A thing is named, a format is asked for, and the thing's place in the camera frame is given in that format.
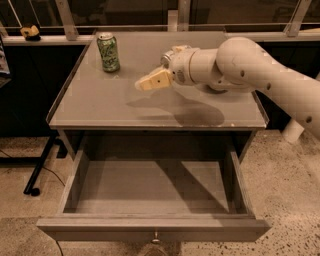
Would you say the grey cabinet with top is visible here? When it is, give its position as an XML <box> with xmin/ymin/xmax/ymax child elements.
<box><xmin>47</xmin><ymin>31</ymin><xmax>268</xmax><ymax>155</ymax></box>

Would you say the yellow and black toy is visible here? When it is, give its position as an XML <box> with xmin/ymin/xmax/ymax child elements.
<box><xmin>20</xmin><ymin>24</ymin><xmax>41</xmax><ymax>41</ymax></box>

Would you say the green soda can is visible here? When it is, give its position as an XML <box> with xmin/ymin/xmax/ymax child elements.
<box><xmin>97</xmin><ymin>32</ymin><xmax>120</xmax><ymax>73</ymax></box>

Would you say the black stand leg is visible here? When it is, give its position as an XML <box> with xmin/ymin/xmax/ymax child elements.
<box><xmin>23</xmin><ymin>134</ymin><xmax>56</xmax><ymax>195</ymax></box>

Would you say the metal drawer knob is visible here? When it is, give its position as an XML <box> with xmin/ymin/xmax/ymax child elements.
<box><xmin>151</xmin><ymin>231</ymin><xmax>160</xmax><ymax>244</ymax></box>

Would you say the black floor cable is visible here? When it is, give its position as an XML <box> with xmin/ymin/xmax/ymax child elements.
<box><xmin>0</xmin><ymin>149</ymin><xmax>67</xmax><ymax>188</ymax></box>

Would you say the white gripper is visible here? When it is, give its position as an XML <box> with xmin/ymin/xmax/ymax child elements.
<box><xmin>135</xmin><ymin>45</ymin><xmax>198</xmax><ymax>91</ymax></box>

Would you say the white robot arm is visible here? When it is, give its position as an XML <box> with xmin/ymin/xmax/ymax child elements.
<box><xmin>135</xmin><ymin>37</ymin><xmax>320</xmax><ymax>138</ymax></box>

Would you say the open grey top drawer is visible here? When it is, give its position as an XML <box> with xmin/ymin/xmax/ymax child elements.
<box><xmin>36</xmin><ymin>133</ymin><xmax>273</xmax><ymax>243</ymax></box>

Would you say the white post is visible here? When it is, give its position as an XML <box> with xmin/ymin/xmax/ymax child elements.
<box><xmin>282</xmin><ymin>118</ymin><xmax>304</xmax><ymax>143</ymax></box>

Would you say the white railing frame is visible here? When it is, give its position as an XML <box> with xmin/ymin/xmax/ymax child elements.
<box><xmin>0</xmin><ymin>0</ymin><xmax>320</xmax><ymax>45</ymax></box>

